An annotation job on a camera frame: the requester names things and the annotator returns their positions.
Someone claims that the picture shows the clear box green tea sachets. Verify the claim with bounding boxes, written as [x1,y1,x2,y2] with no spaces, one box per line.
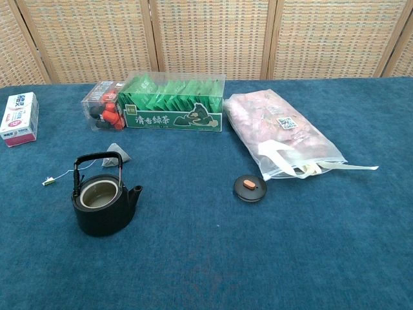
[117,72,226,132]

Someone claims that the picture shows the clear box red black capsules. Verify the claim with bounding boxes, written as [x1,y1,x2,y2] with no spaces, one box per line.
[81,80,126,132]

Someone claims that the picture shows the white pink carton box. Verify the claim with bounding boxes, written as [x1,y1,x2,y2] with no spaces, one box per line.
[0,92,39,148]

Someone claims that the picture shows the frosted zip bag pink packets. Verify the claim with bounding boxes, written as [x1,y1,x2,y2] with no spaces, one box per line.
[223,91,379,181]

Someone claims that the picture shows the blue table cloth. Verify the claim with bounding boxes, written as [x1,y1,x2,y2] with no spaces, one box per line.
[0,76,413,310]

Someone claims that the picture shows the pyramid tea bag with string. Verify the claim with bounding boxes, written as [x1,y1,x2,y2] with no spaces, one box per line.
[42,143,132,187]

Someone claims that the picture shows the woven wooden folding screen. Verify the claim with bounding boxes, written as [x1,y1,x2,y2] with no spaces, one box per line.
[0,0,413,85]

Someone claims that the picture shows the black teapot lid orange knob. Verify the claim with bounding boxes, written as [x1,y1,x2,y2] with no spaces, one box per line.
[233,174,267,203]

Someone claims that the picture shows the small black teapot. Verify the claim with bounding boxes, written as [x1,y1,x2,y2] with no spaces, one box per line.
[71,151,144,238]

